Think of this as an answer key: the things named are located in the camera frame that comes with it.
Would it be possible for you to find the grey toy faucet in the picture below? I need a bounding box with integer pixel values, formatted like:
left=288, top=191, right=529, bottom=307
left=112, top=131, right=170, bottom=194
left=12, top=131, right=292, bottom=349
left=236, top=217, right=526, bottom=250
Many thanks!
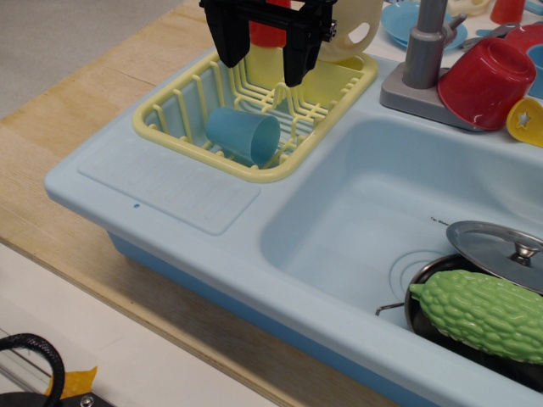
left=379, top=1, right=479, bottom=131

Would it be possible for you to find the yellow tape piece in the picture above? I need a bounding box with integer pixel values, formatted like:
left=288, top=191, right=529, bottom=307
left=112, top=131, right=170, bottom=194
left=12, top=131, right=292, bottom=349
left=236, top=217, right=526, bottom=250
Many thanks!
left=60, top=366, right=98, bottom=399

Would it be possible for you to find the light blue toy sink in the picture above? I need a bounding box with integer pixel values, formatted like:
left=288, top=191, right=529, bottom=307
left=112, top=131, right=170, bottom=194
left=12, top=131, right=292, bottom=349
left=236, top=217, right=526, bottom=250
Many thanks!
left=44, top=82, right=542, bottom=406

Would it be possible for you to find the black braided cable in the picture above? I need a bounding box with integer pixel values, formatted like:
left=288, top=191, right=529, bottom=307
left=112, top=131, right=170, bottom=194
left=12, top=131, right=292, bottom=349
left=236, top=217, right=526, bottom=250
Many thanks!
left=0, top=332, right=66, bottom=400

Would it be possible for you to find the grey toy utensil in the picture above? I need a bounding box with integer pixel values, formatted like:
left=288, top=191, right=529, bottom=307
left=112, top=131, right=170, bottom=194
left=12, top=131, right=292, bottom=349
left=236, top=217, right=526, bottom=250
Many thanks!
left=459, top=23, right=520, bottom=52

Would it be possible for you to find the green toy bitter gourd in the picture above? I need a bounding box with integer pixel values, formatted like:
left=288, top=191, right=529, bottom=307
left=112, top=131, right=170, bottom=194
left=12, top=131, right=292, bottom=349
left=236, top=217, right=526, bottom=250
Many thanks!
left=409, top=270, right=542, bottom=365

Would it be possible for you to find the black metal base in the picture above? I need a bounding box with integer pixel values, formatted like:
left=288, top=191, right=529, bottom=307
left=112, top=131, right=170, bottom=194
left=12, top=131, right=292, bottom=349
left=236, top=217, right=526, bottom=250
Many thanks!
left=0, top=392, right=115, bottom=407

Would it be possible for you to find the cream plastic toy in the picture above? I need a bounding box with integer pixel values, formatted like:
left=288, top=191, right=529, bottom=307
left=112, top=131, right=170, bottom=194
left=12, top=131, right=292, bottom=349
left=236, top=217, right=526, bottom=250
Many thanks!
left=446, top=0, right=490, bottom=17

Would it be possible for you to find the yellow plastic dish rack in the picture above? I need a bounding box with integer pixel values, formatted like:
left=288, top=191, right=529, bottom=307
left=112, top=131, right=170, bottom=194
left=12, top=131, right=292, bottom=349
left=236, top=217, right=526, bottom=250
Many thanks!
left=132, top=47, right=378, bottom=183

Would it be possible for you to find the wooden board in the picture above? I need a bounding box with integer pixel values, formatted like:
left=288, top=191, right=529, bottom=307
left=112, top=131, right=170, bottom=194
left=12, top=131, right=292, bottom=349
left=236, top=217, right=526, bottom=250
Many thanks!
left=1, top=1, right=389, bottom=406

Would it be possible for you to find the blue plastic plate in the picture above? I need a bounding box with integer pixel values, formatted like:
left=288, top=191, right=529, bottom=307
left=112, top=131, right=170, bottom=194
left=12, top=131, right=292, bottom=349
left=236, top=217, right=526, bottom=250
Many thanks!
left=380, top=1, right=467, bottom=51

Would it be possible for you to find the yellow star scoop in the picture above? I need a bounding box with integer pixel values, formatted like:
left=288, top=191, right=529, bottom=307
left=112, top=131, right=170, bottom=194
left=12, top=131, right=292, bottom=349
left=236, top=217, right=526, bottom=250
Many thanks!
left=506, top=98, right=542, bottom=148

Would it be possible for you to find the light blue plastic cup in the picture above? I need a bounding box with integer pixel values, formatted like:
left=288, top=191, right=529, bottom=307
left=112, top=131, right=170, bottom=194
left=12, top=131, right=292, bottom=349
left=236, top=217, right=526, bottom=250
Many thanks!
left=205, top=108, right=281, bottom=166

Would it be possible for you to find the steel pot lid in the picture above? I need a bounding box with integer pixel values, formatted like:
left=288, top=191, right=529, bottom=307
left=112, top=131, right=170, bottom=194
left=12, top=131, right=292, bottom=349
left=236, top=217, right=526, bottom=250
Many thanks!
left=446, top=220, right=542, bottom=293

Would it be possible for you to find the blue plastic bowl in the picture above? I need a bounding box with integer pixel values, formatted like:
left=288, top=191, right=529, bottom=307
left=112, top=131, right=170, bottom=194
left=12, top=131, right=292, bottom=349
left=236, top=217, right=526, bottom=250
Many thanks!
left=527, top=44, right=543, bottom=99

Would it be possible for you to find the red plastic bowl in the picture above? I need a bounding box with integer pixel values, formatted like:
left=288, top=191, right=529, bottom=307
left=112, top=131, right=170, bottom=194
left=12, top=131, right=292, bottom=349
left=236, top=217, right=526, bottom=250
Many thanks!
left=438, top=37, right=536, bottom=131

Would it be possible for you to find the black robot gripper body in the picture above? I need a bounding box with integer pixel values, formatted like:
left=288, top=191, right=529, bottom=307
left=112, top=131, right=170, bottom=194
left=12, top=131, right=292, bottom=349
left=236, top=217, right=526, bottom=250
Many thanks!
left=199, top=1, right=336, bottom=42

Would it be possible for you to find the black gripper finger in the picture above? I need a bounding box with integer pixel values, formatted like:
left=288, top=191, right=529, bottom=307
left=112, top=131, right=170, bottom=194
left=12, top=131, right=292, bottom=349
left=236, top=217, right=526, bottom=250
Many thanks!
left=283, top=25, right=322, bottom=87
left=204, top=7, right=250, bottom=68

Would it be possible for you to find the cream plastic jug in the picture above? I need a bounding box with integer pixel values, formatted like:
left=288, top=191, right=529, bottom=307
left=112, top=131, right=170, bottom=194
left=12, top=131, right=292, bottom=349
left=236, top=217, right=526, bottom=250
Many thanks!
left=318, top=0, right=383, bottom=63

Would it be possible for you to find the steel pot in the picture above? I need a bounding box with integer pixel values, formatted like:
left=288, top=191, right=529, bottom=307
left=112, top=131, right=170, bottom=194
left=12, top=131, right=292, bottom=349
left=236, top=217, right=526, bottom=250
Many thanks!
left=376, top=254, right=542, bottom=393

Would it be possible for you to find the orange plastic cup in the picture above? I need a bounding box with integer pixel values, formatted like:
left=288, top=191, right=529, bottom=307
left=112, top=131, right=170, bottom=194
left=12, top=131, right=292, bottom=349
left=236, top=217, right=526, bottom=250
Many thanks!
left=490, top=0, right=525, bottom=25

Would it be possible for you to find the red plastic cup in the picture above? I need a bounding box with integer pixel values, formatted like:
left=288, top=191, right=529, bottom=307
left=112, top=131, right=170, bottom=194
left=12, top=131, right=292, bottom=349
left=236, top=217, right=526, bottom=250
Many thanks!
left=249, top=21, right=286, bottom=47

